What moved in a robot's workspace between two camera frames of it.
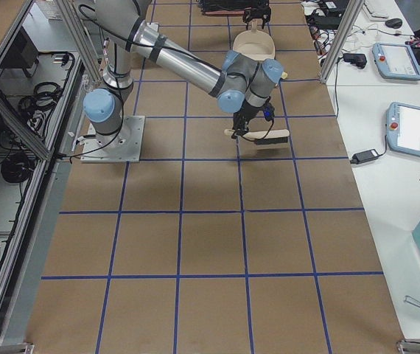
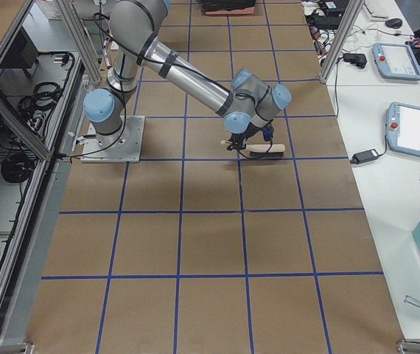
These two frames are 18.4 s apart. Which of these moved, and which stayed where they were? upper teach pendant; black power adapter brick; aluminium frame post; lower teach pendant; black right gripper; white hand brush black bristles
Moved: black right gripper; white hand brush black bristles
Stayed: upper teach pendant; black power adapter brick; aluminium frame post; lower teach pendant
